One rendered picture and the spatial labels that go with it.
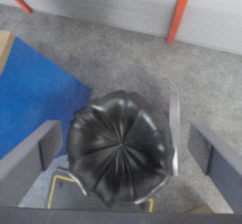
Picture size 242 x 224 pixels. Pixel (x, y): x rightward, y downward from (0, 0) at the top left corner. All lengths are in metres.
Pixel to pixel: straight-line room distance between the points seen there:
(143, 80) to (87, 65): 0.52
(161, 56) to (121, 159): 0.97
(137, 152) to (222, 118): 0.86
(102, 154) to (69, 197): 0.47
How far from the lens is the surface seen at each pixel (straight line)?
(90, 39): 1.70
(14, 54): 0.75
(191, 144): 0.17
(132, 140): 0.90
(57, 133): 0.16
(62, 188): 1.29
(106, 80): 1.51
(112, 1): 1.35
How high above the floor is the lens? 1.42
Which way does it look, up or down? 79 degrees down
